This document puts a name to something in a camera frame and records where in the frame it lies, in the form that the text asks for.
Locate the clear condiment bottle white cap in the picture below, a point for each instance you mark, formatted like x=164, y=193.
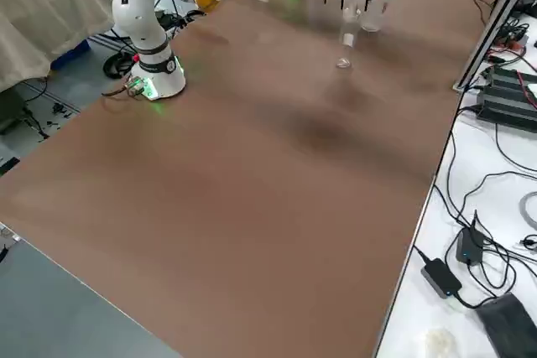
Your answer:
x=348, y=35

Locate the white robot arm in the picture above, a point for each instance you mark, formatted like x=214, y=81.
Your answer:
x=138, y=10

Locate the black finned power supply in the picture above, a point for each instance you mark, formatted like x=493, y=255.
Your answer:
x=512, y=81
x=503, y=106

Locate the black power adapter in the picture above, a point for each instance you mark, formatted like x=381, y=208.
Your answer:
x=469, y=245
x=440, y=277

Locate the beige curtain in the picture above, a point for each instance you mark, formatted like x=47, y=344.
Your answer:
x=42, y=6

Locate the white crumpled tissue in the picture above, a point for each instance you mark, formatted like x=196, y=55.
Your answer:
x=440, y=339

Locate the black fabric pouch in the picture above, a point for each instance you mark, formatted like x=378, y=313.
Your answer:
x=509, y=328

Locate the aluminium frame post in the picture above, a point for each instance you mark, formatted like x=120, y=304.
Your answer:
x=491, y=22

